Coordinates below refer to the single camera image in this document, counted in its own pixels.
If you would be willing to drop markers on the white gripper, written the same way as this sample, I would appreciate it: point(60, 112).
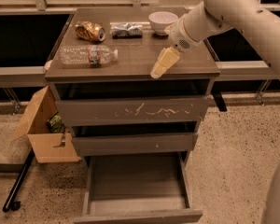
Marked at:
point(180, 36)

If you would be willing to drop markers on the clear plastic water bottle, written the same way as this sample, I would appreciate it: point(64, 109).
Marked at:
point(90, 54)

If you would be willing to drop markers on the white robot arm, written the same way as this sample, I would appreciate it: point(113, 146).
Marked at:
point(235, 167)

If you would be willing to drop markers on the grey top drawer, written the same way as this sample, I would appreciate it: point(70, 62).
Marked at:
point(127, 102)

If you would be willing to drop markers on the grey middle drawer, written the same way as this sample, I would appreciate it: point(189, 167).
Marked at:
point(135, 138)

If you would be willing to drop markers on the grey three-drawer cabinet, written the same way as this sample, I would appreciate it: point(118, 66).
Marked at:
point(135, 61)

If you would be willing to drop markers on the grey open bottom drawer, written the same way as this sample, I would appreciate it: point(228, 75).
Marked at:
point(138, 189)

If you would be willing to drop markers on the white ceramic bowl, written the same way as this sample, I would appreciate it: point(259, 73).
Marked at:
point(160, 20)

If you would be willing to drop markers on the crumpled silver snack bag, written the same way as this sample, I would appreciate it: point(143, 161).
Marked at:
point(126, 29)

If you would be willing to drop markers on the crushed gold soda can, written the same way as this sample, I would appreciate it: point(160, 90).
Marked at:
point(90, 31)

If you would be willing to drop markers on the green snack bag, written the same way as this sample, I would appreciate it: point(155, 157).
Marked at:
point(55, 124)

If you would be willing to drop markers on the open cardboard box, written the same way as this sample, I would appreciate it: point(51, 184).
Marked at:
point(47, 146)

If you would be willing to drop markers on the black metal floor bar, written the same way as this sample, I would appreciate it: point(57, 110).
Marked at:
point(11, 203)

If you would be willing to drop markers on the grey metal window rail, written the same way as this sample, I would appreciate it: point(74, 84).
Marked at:
point(33, 76)

